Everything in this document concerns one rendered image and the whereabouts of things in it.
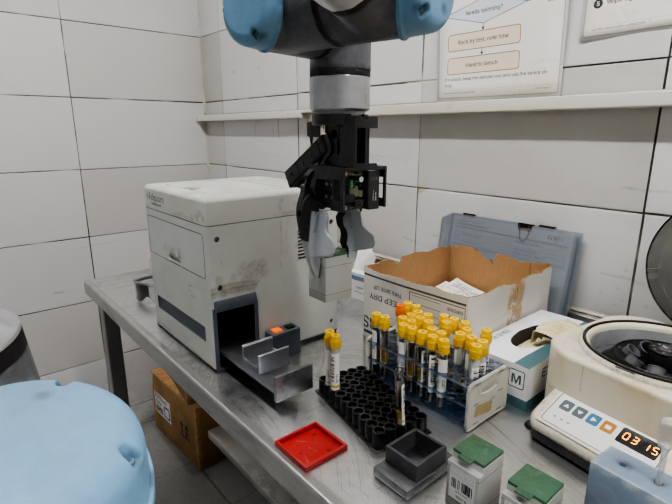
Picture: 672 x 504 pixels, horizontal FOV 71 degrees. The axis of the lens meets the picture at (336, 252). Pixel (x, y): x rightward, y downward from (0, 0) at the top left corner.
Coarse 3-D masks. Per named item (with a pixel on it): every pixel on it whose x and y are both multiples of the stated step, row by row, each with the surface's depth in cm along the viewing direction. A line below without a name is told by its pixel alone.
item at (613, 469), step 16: (608, 448) 47; (592, 464) 45; (608, 464) 44; (624, 464) 45; (640, 464) 44; (592, 480) 45; (608, 480) 44; (624, 480) 42; (640, 480) 42; (592, 496) 45; (608, 496) 44; (624, 496) 43; (640, 496) 41; (656, 496) 40
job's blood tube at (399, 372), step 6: (396, 372) 61; (402, 372) 61; (396, 378) 61; (402, 378) 61; (396, 384) 61; (402, 384) 61; (396, 390) 62; (402, 390) 61; (396, 396) 62; (402, 396) 62; (396, 402) 62; (402, 402) 62; (396, 408) 62; (402, 408) 62; (396, 414) 62; (402, 414) 62; (396, 420) 63; (402, 420) 63
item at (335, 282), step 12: (324, 264) 63; (336, 264) 64; (348, 264) 66; (312, 276) 66; (324, 276) 64; (336, 276) 65; (348, 276) 66; (312, 288) 66; (324, 288) 64; (336, 288) 65; (348, 288) 66; (324, 300) 64
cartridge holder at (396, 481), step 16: (416, 432) 60; (400, 448) 58; (416, 448) 60; (432, 448) 58; (384, 464) 57; (400, 464) 55; (416, 464) 54; (432, 464) 55; (384, 480) 55; (400, 480) 54; (416, 480) 54; (432, 480) 56
